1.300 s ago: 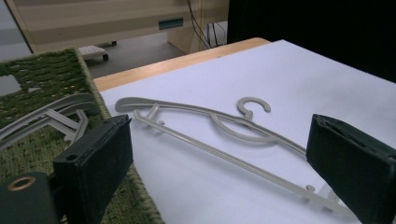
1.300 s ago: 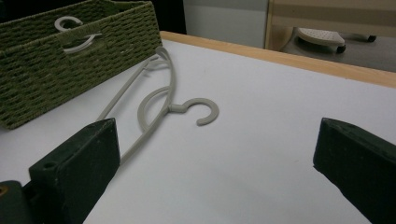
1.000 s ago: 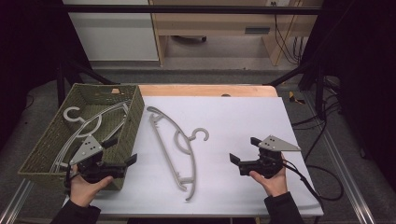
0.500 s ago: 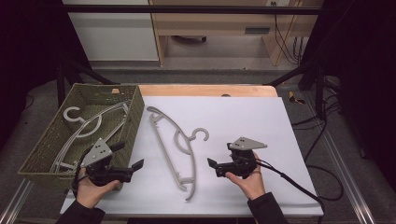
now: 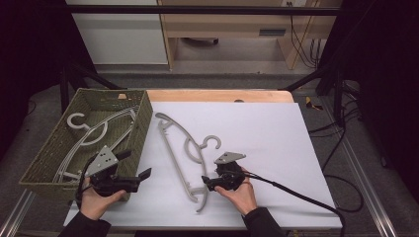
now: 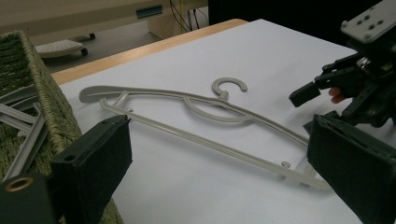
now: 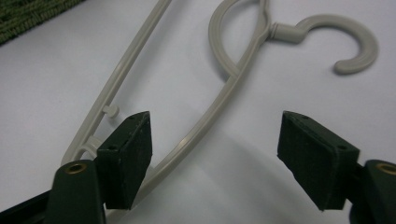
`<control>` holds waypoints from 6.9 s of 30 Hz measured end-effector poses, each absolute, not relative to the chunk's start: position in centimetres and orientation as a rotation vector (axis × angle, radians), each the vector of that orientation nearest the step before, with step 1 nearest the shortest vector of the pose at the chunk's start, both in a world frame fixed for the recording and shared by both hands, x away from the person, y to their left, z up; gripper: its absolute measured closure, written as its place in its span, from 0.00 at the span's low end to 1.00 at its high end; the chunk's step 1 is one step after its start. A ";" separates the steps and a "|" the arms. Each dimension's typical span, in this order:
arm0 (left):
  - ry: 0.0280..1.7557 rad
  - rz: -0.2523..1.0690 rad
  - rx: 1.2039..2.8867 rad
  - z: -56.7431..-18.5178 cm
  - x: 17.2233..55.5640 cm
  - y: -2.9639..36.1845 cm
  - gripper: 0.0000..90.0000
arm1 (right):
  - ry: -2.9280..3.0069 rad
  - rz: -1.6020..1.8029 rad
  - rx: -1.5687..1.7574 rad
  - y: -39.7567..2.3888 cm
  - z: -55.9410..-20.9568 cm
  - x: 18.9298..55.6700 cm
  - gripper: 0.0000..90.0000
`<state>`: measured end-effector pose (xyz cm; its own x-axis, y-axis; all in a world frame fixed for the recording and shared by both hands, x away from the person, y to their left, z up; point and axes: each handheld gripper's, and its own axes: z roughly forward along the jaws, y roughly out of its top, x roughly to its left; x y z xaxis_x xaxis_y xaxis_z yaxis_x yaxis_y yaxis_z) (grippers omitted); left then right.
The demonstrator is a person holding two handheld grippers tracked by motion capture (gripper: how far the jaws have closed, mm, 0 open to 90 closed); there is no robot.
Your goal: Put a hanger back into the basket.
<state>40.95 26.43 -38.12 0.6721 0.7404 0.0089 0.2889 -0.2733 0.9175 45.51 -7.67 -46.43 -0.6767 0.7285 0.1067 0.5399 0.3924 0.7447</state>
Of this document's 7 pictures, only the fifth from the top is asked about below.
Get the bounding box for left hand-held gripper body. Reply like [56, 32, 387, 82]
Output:
[85, 144, 141, 198]

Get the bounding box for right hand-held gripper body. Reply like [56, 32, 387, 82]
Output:
[209, 151, 247, 193]

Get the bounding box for grey plastic clothes hanger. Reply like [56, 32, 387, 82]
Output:
[154, 112, 222, 213]
[52, 107, 139, 184]
[53, 111, 138, 184]

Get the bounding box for green woven basket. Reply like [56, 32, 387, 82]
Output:
[19, 87, 154, 203]

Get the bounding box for person's right hand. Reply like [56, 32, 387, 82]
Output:
[213, 167, 258, 217]

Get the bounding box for person's left hand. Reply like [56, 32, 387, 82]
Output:
[79, 177, 128, 221]

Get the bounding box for white table sheet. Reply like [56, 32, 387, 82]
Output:
[63, 101, 344, 230]

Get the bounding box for black metal stand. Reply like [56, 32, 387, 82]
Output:
[282, 60, 346, 126]
[58, 61, 127, 115]

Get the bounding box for yellow and black floor item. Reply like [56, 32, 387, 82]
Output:
[304, 96, 324, 112]

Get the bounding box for white cabinet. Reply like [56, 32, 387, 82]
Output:
[64, 0, 169, 65]

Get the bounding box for black chair base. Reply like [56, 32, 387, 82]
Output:
[180, 37, 220, 46]

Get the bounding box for light wooden desk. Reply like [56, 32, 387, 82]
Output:
[157, 0, 344, 71]

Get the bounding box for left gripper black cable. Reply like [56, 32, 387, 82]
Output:
[75, 153, 100, 209]

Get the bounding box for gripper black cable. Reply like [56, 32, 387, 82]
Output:
[75, 153, 100, 209]
[242, 170, 346, 237]

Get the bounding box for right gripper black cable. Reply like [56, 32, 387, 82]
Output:
[242, 170, 346, 237]

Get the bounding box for aluminium rail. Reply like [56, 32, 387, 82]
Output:
[0, 189, 38, 237]
[319, 97, 400, 237]

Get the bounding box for black hanging cables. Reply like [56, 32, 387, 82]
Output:
[286, 1, 323, 70]

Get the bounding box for black floor cable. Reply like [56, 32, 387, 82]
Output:
[308, 107, 366, 213]

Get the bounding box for black horizontal frame bar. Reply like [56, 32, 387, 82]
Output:
[63, 4, 342, 17]

